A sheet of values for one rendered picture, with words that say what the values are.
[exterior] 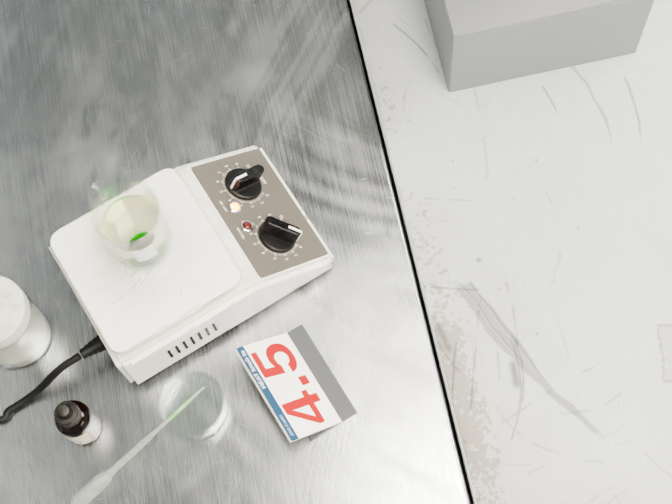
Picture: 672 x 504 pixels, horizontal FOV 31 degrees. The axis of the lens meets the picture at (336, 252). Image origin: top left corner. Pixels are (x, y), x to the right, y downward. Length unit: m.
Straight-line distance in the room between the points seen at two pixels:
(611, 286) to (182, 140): 0.40
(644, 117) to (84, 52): 0.52
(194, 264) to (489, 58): 0.32
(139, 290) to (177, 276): 0.03
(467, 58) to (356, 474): 0.37
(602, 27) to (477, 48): 0.11
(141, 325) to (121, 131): 0.23
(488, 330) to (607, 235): 0.13
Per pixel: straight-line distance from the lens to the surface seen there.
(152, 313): 0.98
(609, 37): 1.12
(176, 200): 1.01
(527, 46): 1.09
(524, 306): 1.06
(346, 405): 1.03
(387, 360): 1.04
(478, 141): 1.11
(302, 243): 1.03
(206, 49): 1.16
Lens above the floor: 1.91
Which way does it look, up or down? 70 degrees down
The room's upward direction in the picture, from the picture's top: 9 degrees counter-clockwise
